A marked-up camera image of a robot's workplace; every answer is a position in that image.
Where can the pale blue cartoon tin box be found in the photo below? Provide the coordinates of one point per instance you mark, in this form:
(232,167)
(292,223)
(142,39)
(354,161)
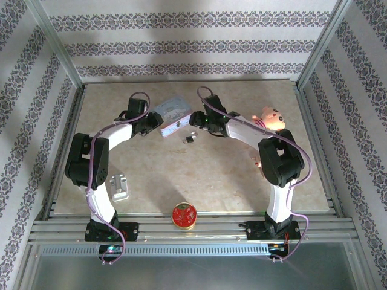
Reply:
(173,108)

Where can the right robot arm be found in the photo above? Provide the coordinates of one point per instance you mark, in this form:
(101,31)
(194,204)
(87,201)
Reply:
(281,160)

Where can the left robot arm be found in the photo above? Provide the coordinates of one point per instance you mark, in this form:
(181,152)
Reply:
(87,163)

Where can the peach and pink plush toy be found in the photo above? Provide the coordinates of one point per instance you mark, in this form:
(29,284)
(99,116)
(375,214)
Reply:
(272,117)

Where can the round red gold tin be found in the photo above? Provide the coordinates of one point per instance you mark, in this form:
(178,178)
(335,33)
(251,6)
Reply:
(184,215)

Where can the small controller circuit board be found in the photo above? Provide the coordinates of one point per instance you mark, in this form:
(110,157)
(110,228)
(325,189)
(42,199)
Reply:
(110,249)
(277,248)

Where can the clear acrylic panel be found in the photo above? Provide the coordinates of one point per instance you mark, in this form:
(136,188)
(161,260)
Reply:
(193,273)

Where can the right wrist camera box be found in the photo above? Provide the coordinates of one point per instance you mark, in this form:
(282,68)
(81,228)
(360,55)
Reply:
(215,105)

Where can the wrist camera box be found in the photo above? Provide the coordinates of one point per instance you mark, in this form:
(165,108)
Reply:
(215,105)
(137,107)

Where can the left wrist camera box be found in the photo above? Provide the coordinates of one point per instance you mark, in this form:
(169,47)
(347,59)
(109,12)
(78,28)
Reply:
(137,107)

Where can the silver metal bracket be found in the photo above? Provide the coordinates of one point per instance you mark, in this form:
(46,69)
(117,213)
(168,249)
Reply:
(120,188)

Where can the aluminium frame side rail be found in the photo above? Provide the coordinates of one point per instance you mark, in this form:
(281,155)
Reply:
(314,136)
(65,142)

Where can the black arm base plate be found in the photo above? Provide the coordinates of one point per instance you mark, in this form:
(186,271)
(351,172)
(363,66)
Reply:
(130,231)
(257,234)

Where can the aluminium frame rail, long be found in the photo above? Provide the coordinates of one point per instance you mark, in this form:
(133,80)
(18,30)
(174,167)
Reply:
(196,234)

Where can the aluminium frame post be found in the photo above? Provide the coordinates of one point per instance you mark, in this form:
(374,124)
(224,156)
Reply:
(56,42)
(322,42)

